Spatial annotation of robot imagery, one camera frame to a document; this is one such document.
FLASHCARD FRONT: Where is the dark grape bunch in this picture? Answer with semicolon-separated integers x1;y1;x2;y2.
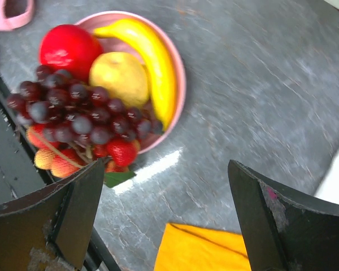
6;65;164;146

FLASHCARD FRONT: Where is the yellow fake pear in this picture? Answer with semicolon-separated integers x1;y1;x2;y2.
89;51;150;108

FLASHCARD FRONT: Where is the pink plate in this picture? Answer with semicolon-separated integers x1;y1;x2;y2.
76;11;186;154

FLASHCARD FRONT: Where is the yellow fake banana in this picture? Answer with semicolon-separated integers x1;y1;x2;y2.
93;18;177;130

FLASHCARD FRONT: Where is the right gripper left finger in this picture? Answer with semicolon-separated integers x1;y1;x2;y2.
0;159;104;270

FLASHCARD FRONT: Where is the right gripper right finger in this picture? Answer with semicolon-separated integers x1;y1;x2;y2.
228;160;339;270

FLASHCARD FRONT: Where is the orange folded cloth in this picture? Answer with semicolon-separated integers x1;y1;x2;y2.
154;223;251;271

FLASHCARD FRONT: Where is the red fake apple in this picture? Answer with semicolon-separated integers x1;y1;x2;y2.
38;24;103;82

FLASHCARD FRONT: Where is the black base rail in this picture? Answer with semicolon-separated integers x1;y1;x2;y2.
0;78;119;270

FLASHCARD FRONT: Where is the pink baseball cap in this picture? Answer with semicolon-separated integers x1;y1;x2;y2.
0;0;35;32

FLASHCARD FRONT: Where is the red strawberry bunch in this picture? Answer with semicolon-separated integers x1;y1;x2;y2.
26;124;140;188

